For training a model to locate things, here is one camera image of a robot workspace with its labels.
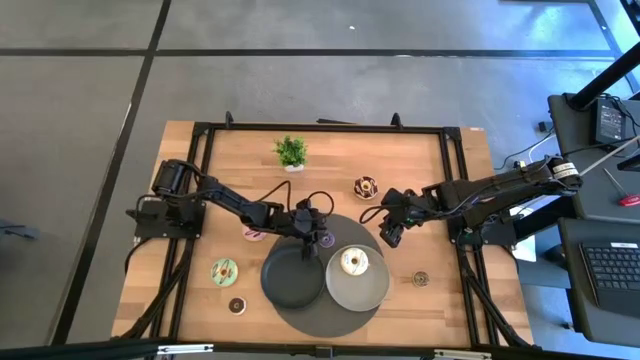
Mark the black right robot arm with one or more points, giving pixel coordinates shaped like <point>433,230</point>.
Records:
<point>500,190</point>

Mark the green frosted donut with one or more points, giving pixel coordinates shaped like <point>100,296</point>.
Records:
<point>217,275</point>

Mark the white frosted donut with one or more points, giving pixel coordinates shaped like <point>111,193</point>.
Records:
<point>346,262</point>

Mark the grey side desk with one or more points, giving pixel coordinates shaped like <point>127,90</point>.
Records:
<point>575,135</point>

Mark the dark keyboard desk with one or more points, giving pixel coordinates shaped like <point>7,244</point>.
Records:
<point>575,300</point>

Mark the small purple donut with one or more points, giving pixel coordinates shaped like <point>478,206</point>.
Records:
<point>328,242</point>

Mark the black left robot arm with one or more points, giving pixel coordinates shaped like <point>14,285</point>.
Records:
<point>225,197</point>

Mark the white floor sheet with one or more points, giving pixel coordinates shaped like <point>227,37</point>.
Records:
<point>525,250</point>

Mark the thin white rod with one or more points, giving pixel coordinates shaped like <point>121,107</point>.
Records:
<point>610,155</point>

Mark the small olive donut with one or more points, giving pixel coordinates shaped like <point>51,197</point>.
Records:
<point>416,279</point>

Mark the round dark grey mat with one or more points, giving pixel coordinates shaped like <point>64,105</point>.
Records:
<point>320,322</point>

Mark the pink frosted donut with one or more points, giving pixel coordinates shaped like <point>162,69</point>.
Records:
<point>252,235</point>

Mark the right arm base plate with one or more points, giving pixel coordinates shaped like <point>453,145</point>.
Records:
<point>495,232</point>

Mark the black rig beam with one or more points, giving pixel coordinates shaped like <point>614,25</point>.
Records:
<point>75,350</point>

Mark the black power adapter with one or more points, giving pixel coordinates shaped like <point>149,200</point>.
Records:
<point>611,122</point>

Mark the small potted green plant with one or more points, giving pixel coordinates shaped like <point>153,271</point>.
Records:
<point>291,151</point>

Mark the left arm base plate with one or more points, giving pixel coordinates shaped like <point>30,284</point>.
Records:
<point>165,220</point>

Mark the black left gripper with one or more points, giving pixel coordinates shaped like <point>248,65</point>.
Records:
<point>303,220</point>

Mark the black keyboard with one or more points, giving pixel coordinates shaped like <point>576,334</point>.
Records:
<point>612,270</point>

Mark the small black floor plug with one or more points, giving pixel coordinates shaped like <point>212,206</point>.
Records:
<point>543,127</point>

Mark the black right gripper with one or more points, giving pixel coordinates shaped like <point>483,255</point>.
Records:
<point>400,205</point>

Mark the black aluminium table frame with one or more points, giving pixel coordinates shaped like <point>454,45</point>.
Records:
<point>325,127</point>

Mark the chocolate donut white drizzle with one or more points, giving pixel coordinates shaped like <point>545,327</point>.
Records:
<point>359,189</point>

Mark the small brown donut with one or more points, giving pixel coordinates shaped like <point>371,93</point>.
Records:
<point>232,306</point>

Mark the black plate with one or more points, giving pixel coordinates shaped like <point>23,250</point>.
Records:
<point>290,280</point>

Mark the grey plate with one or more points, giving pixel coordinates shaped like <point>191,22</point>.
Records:
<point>360,295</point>

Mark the black diagonal pole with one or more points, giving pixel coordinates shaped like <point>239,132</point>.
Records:
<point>605,77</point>
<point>632,7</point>

